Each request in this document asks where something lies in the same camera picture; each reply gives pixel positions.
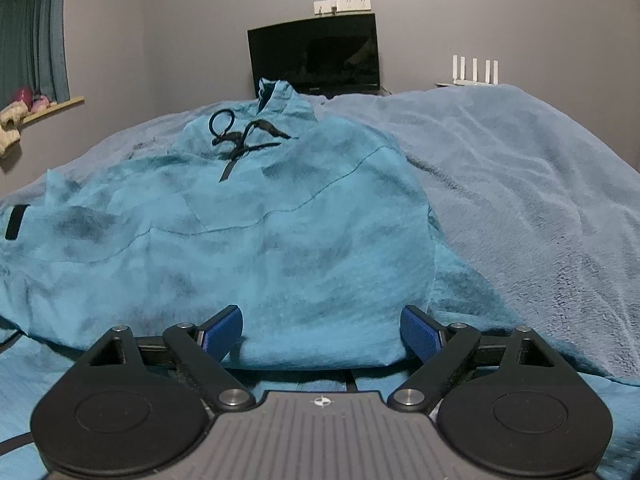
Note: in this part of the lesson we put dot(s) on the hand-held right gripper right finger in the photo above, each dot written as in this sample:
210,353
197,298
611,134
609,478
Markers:
420,335

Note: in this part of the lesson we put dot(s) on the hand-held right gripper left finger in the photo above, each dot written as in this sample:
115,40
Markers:
225,332

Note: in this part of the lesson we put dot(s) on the teal hoodie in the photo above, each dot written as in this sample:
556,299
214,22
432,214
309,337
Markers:
280,220

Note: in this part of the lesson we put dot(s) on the light blue fleece blanket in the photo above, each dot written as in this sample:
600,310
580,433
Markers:
525,185

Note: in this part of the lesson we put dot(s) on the white router with antennas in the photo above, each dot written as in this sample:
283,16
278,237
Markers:
472,74

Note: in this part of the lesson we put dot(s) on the wooden window sill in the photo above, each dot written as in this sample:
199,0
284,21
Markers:
57,105

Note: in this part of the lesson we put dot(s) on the black monitor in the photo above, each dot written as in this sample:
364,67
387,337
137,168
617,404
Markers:
315,55

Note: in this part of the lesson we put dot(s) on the beige knitted cloth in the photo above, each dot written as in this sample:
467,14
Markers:
9,125

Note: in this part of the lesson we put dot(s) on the pink toy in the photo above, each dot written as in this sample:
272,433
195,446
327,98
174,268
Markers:
22,95

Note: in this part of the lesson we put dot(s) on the white power strip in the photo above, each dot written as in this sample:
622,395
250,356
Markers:
350,4

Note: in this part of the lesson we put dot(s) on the teal curtain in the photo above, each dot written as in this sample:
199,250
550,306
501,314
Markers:
30,30

